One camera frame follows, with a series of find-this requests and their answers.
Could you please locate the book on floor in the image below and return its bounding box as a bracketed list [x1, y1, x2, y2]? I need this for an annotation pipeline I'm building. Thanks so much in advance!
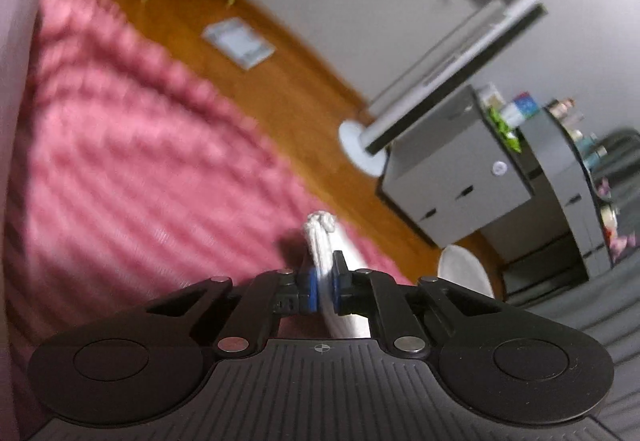
[201, 19, 277, 70]

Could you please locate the blue tissue box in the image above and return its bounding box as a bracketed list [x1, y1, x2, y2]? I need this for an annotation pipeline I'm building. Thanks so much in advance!
[502, 92, 540, 124]

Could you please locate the white round stand base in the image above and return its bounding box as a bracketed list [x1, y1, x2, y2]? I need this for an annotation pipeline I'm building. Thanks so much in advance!
[338, 120, 388, 178]

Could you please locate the grey shell armchair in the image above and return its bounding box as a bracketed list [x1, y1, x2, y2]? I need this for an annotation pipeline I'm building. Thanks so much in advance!
[438, 245, 496, 307]

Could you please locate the grey desk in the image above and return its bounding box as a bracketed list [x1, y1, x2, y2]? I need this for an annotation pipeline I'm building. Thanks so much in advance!
[480, 111, 613, 279]

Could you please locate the pink ribbed blanket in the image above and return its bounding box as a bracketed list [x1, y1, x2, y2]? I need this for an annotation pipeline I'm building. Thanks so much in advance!
[0, 0, 418, 441]

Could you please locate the white knit sweater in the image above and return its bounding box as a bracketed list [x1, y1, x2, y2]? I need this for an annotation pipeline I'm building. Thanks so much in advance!
[302, 211, 376, 340]

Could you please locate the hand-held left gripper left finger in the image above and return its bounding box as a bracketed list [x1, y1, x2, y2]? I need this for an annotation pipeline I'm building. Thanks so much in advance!
[145, 267, 321, 360]

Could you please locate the small white box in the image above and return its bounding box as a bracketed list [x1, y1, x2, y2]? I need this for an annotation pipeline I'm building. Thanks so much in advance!
[477, 83, 503, 110]

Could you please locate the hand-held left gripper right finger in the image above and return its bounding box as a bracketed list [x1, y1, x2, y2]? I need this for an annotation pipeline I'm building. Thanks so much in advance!
[330, 251, 501, 358]

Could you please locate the green packet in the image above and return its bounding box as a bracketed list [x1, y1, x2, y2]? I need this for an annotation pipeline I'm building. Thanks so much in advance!
[490, 107, 523, 152]

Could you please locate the grey drawer cabinet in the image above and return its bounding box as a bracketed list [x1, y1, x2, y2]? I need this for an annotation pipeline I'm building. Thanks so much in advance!
[376, 85, 536, 247]

